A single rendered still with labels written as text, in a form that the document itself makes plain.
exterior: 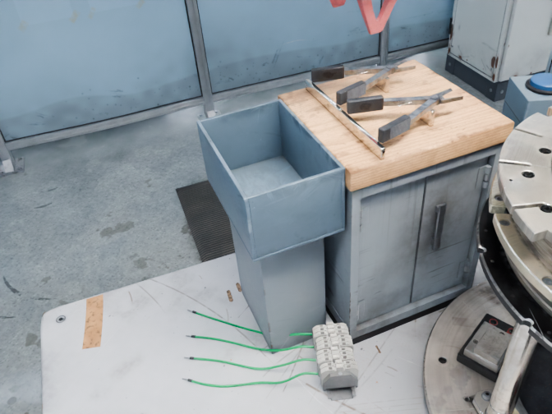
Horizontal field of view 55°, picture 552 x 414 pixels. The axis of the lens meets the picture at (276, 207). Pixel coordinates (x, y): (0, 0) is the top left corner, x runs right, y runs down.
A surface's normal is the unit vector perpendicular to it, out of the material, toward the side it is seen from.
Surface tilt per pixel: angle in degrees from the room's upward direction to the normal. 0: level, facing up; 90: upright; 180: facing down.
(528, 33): 90
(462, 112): 0
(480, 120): 0
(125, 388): 0
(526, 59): 90
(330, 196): 90
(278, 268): 90
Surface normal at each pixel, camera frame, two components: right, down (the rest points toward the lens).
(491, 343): -0.07, -0.77
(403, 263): 0.38, 0.56
